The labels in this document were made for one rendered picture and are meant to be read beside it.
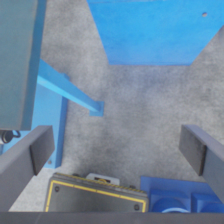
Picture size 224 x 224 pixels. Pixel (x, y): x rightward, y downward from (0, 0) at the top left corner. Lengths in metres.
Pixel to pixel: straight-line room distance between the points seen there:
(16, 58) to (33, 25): 0.10
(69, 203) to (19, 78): 0.98
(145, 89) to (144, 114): 0.22
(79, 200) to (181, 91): 1.17
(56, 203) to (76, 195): 0.15
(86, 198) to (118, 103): 0.79
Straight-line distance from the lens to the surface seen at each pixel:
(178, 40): 1.23
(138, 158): 1.46
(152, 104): 1.47
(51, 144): 0.16
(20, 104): 0.49
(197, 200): 1.45
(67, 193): 1.28
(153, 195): 1.38
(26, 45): 0.53
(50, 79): 0.66
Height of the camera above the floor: 1.44
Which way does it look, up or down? 79 degrees down
